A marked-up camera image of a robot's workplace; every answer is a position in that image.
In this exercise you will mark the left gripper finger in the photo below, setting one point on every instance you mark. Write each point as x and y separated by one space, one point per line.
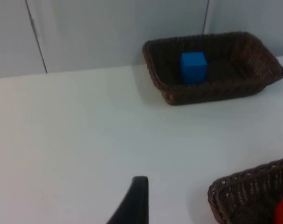
136 205

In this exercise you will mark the dark brown wicker basket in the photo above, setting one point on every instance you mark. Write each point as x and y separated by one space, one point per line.
248 193
246 70

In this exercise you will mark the blue cube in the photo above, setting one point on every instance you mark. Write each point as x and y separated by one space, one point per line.
193 68

